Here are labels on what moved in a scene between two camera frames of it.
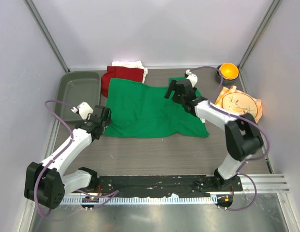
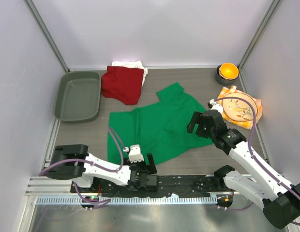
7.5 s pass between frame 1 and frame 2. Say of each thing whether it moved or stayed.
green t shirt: moved
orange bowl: stayed
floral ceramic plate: stayed
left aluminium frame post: stayed
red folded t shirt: stayed
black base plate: stayed
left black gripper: moved
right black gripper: moved
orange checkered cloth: stayed
